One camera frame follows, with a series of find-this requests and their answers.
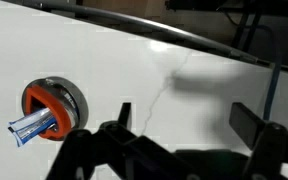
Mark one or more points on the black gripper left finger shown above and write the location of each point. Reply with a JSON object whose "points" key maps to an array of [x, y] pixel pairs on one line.
{"points": [[94, 153]]}

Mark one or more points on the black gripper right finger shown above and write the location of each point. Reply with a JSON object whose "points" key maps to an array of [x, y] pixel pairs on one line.
{"points": [[267, 146]]}

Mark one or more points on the orange heart-shaped holder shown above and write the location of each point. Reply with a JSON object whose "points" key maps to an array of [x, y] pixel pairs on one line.
{"points": [[59, 110]]}

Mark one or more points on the round silver dish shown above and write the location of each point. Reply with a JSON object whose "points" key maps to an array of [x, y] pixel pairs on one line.
{"points": [[78, 96]]}

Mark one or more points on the black camera stand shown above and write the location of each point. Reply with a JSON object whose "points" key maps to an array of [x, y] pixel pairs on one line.
{"points": [[250, 30]]}

